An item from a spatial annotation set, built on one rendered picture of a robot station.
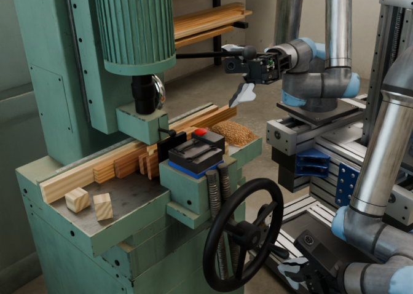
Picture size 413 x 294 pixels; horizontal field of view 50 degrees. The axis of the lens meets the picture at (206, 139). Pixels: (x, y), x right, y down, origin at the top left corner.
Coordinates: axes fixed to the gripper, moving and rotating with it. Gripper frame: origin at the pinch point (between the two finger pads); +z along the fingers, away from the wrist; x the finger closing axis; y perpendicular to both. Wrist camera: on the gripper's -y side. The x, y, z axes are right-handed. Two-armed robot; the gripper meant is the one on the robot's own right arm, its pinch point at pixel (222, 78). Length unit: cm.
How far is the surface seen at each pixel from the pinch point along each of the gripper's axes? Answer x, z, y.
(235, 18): 15, -242, -202
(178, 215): 27.9, 21.4, 0.2
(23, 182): 27, 34, -58
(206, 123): 17.5, -9.9, -18.4
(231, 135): 19.4, -8.9, -8.0
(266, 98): 84, -223, -161
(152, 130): 10.7, 14.4, -13.1
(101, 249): 28.0, 40.2, -4.3
